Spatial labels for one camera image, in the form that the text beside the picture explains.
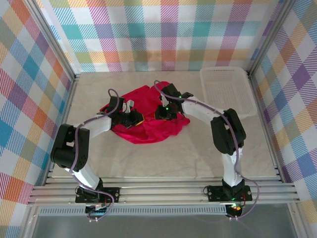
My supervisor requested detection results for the left aluminium frame post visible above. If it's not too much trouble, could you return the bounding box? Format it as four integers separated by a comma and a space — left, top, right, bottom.
24, 0, 82, 84

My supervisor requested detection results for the right orange controller board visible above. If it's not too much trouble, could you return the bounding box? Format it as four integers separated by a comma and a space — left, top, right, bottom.
226, 203, 244, 217

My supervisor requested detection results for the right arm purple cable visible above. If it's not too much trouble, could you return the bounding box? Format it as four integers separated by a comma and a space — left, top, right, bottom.
153, 79, 260, 221

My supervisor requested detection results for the grey metal sheet panel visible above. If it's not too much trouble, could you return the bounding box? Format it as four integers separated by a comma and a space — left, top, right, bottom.
32, 214, 298, 238

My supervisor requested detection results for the right aluminium frame post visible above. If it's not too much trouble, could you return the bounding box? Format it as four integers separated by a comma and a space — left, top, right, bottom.
246, 0, 297, 76

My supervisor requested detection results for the red t-shirt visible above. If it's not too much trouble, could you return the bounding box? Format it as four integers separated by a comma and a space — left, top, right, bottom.
99, 85, 191, 145

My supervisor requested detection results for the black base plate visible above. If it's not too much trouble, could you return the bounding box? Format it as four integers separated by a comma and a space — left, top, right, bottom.
207, 185, 253, 202
75, 186, 121, 204

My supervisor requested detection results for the aluminium frame post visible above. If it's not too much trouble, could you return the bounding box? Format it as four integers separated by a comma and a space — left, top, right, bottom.
246, 0, 297, 76
24, 0, 82, 84

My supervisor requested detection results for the white plastic slotted basket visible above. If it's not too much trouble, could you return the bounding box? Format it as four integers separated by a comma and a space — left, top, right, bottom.
200, 66, 258, 119

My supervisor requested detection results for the right aluminium side rail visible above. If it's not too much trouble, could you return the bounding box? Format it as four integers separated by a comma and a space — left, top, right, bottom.
247, 71, 285, 183

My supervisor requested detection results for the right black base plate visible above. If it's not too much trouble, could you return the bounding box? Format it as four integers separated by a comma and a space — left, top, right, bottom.
207, 185, 253, 202

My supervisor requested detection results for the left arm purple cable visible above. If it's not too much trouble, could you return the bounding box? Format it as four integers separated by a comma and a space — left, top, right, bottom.
69, 88, 126, 222

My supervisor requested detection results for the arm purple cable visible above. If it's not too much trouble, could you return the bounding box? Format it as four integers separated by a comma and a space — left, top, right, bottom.
69, 88, 126, 222
153, 79, 260, 221

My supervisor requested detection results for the grey slotted cable duct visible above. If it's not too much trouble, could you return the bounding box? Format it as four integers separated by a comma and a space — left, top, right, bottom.
39, 207, 227, 216

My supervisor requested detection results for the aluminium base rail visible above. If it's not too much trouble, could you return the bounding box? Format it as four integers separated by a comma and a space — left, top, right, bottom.
27, 176, 302, 206

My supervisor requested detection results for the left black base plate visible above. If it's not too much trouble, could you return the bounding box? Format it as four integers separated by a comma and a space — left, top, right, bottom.
75, 186, 121, 204

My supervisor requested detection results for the left green controller board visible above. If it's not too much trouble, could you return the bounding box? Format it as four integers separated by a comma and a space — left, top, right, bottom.
85, 202, 111, 216

